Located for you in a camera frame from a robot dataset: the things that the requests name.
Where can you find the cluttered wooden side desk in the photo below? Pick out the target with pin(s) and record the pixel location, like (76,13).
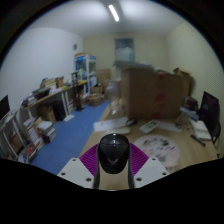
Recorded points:
(46,95)

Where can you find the white open notebook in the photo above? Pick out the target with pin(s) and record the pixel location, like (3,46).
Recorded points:
(201,129)

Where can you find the black flat screen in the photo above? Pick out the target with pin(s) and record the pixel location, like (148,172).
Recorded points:
(4,106)

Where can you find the small brown cardboard box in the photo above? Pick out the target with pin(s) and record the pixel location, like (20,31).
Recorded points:
(186,78)

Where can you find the black marker pen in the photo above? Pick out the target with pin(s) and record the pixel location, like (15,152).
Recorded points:
(198,140)

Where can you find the open cardboard box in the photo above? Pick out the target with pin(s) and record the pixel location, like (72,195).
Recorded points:
(95,99)

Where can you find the stack of small boxes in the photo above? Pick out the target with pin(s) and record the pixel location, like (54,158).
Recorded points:
(189,110)

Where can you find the white glass display cabinet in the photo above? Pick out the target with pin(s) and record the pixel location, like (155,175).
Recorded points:
(85,68)

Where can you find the stack of books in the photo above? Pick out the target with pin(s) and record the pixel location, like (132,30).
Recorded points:
(46,130)

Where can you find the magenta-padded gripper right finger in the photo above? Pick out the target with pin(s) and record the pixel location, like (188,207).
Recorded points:
(150,171)

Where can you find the black eyeglasses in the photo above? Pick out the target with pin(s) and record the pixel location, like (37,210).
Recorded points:
(131,122)

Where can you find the stacked cardboard boxes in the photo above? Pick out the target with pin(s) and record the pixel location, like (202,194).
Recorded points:
(104,78)

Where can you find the black computer tower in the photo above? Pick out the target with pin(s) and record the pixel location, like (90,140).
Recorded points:
(59,110)

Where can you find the dark computer monitor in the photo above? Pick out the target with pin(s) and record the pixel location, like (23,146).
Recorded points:
(209,110)

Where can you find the black tall stand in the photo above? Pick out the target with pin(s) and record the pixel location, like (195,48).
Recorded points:
(78,91)

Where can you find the white remote control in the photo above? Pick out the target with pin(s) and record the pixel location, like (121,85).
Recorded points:
(148,126)

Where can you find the white shelf unit with books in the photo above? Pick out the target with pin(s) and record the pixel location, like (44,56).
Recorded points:
(18,145)

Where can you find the pile of papers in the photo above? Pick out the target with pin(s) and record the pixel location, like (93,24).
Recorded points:
(133,65)

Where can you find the black computer mouse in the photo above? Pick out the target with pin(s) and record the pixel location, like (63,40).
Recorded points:
(114,153)

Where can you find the ceiling tube light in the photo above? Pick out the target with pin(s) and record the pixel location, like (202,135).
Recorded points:
(113,13)

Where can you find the large brown cardboard box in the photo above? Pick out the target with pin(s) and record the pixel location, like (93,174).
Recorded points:
(150,96)

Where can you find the clear plastic water jug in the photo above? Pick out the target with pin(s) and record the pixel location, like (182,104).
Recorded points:
(114,96)

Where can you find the round printed mouse pad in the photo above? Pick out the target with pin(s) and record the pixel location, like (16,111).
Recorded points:
(160,148)

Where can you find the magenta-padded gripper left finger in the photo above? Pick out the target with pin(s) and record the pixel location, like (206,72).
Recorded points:
(78,173)

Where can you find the round wall clock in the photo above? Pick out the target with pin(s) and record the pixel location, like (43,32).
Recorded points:
(75,46)

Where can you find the brown cardboard box under desk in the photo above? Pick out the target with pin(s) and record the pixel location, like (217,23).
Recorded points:
(46,114)

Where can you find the door with window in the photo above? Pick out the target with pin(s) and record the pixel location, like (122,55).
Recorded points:
(124,45)

